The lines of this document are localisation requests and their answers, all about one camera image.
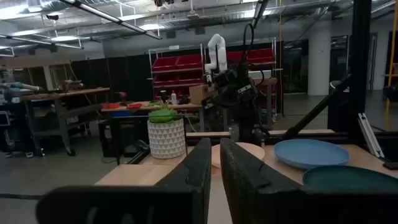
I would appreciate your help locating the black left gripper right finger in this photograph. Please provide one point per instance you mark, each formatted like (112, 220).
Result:
(248, 199)

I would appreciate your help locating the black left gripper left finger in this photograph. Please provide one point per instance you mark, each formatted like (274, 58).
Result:
(186, 199)

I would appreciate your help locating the teal plate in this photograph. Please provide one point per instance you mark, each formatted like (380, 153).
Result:
(348, 179)

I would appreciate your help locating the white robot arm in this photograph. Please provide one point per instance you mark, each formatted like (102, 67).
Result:
(217, 49)

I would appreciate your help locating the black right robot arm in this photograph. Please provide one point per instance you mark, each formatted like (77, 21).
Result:
(245, 121)

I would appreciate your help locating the cardboard box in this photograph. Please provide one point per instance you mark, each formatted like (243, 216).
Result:
(197, 93)

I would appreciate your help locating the cream plate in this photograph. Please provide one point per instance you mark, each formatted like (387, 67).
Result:
(248, 151)

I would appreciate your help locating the succulent in white patterned pot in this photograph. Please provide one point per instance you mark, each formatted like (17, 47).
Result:
(166, 140)

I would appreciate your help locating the white bottle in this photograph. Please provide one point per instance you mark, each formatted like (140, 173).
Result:
(173, 99)

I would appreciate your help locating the metal rack with red bins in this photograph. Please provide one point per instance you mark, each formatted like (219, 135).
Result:
(177, 63)

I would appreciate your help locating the blue plate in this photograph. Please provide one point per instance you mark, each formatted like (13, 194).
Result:
(311, 154)

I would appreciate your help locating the white round column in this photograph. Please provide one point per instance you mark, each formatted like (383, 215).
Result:
(318, 62)

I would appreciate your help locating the wooden work table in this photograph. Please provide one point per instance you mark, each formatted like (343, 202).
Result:
(149, 107)

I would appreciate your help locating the silver aluminium extrusion bar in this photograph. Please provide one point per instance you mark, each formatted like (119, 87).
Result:
(370, 135)

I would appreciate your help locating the yellow pole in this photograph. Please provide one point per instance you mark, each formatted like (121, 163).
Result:
(391, 62)

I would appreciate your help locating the wooden workbench with grey legs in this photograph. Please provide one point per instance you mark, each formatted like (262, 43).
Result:
(62, 93)

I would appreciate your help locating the black aluminium table frame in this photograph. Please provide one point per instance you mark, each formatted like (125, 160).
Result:
(359, 62)

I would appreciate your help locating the black ceiling light rail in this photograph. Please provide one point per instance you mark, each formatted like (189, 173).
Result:
(124, 22)

